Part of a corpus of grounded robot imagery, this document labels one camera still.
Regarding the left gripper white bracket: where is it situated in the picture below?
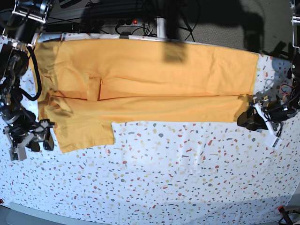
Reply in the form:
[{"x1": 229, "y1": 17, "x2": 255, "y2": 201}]
[{"x1": 237, "y1": 92, "x2": 297, "y2": 148}]

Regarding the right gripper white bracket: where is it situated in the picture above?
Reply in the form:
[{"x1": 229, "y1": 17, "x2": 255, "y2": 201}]
[{"x1": 3, "y1": 119, "x2": 55, "y2": 161}]

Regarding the orange T-shirt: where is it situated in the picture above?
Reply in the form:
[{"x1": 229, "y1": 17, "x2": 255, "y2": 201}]
[{"x1": 34, "y1": 39, "x2": 259, "y2": 153}]

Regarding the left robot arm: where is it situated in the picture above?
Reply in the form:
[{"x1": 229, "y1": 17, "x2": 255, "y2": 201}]
[{"x1": 237, "y1": 0, "x2": 300, "y2": 150}]

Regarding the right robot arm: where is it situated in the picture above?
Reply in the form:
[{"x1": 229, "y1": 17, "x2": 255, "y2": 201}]
[{"x1": 0, "y1": 0, "x2": 55, "y2": 161}]

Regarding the terrazzo patterned tablecloth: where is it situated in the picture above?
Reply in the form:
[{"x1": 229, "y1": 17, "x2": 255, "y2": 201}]
[{"x1": 0, "y1": 34, "x2": 300, "y2": 225}]

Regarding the red clamp bottom right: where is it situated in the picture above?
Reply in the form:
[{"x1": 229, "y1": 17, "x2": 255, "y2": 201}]
[{"x1": 277, "y1": 206, "x2": 293, "y2": 225}]

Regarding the black table clamp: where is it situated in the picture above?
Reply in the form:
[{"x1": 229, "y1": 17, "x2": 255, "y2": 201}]
[{"x1": 120, "y1": 31, "x2": 131, "y2": 39}]

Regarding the black power strip red switch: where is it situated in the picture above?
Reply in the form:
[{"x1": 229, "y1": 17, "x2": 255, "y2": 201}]
[{"x1": 80, "y1": 18, "x2": 143, "y2": 27}]

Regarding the white vertical post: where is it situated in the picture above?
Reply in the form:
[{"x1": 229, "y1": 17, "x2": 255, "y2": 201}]
[{"x1": 156, "y1": 17, "x2": 166, "y2": 38}]

